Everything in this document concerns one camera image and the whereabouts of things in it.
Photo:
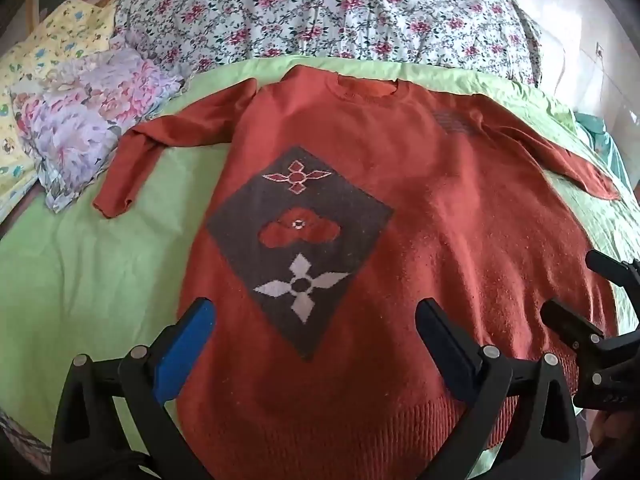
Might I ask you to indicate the red knit sweater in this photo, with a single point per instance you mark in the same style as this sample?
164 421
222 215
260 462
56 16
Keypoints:
425 185

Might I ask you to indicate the red floral white quilt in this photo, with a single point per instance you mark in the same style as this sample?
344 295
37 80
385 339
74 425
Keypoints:
325 10

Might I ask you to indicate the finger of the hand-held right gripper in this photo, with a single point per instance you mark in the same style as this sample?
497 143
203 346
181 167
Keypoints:
617 270
570 325

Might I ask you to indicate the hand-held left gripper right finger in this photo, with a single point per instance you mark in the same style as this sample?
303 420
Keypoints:
442 342

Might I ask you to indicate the green bed sheet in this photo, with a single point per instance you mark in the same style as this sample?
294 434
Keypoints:
100 270

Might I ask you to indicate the yellow cartoon print pillow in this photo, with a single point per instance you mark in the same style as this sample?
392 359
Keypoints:
50 30

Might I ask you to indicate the plaid cloth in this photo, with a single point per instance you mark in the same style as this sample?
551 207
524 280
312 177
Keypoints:
15 435

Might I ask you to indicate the pastel floral folded blanket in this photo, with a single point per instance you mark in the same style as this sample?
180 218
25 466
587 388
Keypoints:
90 110

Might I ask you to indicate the teal cloth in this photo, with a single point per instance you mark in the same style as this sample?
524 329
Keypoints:
607 150

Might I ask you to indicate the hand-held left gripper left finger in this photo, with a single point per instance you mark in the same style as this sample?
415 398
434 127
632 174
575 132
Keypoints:
186 350

